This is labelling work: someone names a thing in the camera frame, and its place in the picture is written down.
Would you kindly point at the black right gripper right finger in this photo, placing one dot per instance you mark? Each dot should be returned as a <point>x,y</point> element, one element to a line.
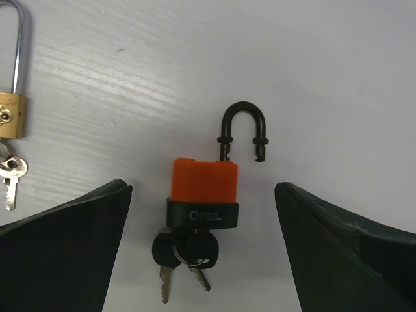
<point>341,261</point>

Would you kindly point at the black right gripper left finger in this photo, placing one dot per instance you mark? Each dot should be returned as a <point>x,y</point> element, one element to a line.
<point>62,259</point>

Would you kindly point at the orange black Opel padlock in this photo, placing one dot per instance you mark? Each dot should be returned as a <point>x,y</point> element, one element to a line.
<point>204,194</point>

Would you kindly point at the small silver brass-lock keys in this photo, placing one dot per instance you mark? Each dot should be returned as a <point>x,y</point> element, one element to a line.
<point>13,168</point>

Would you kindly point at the brass long-shackle padlock right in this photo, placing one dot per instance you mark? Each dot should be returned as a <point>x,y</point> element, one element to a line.
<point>14,102</point>

